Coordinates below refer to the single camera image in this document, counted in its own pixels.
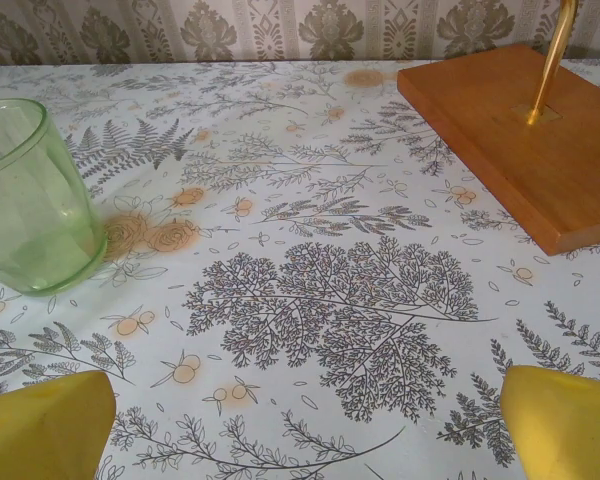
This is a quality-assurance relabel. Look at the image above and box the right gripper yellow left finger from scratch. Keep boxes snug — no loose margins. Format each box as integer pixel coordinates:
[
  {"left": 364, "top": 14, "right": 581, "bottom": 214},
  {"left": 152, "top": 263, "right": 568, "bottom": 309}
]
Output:
[{"left": 0, "top": 369, "right": 117, "bottom": 480}]

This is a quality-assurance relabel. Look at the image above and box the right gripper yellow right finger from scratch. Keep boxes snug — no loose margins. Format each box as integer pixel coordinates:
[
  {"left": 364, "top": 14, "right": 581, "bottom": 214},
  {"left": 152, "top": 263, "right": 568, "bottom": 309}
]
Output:
[{"left": 501, "top": 364, "right": 600, "bottom": 480}]

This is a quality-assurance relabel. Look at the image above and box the green glass tumbler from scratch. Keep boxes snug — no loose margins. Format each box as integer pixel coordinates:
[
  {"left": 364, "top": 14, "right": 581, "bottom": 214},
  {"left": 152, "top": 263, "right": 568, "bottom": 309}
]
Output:
[{"left": 0, "top": 97, "right": 109, "bottom": 299}]

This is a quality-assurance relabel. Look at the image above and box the wooden base gold glass rack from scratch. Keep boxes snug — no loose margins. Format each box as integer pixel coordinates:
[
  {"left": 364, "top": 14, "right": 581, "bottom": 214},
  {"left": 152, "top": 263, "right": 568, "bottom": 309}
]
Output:
[{"left": 396, "top": 0, "right": 600, "bottom": 257}]

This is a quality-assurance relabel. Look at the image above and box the floral print tablecloth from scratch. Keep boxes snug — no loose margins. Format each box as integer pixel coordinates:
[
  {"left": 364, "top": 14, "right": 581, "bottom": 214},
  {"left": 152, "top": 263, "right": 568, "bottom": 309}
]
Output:
[{"left": 0, "top": 58, "right": 600, "bottom": 480}]

